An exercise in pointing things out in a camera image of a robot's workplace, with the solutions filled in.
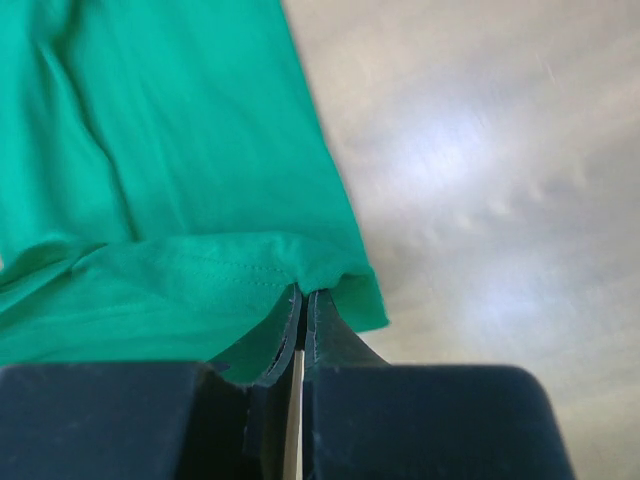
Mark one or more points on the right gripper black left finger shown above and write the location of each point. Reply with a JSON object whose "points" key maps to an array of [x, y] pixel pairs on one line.
{"points": [[225, 418]]}

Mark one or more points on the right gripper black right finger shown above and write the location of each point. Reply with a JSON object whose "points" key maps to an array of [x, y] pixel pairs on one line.
{"points": [[364, 418]]}

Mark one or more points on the green t shirt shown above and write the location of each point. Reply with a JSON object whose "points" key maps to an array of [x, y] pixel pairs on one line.
{"points": [[164, 180]]}

